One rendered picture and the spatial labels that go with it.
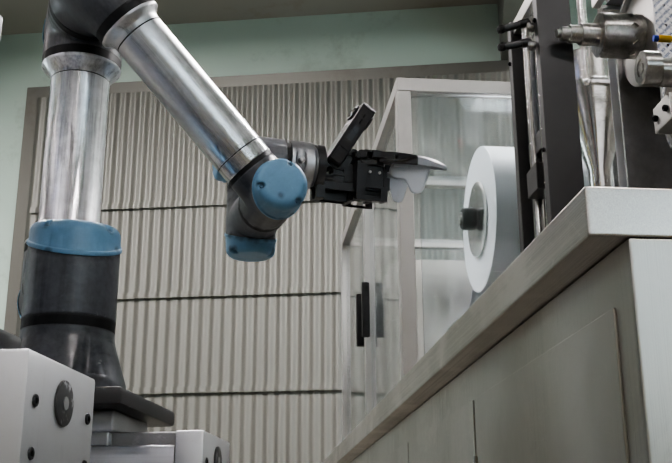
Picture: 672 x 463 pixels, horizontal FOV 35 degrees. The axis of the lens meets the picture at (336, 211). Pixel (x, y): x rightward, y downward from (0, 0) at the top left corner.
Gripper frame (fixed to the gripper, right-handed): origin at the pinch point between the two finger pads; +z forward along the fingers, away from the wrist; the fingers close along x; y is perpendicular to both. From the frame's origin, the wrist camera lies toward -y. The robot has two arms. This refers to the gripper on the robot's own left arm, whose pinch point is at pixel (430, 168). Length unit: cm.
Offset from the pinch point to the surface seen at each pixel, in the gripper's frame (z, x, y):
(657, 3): 15.8, 39.4, -16.4
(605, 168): 38.2, -8.3, -6.0
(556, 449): -17, 70, 42
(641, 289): -21, 88, 30
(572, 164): 7.9, 30.7, 5.0
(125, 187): -8, -359, -65
